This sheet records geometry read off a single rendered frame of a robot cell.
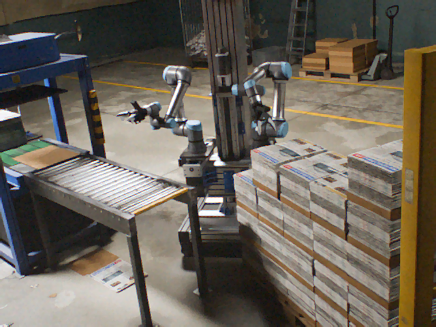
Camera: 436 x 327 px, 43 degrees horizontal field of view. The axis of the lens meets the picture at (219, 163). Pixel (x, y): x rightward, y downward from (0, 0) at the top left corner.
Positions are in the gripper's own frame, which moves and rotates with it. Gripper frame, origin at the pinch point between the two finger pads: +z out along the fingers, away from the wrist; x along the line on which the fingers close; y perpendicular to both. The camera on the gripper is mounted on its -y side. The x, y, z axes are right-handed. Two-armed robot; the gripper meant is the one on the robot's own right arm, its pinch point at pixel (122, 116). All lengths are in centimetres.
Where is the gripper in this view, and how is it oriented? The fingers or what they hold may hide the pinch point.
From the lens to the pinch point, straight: 381.1
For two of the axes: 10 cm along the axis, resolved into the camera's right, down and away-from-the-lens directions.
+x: -7.9, -2.7, 5.5
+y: -0.1, 9.0, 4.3
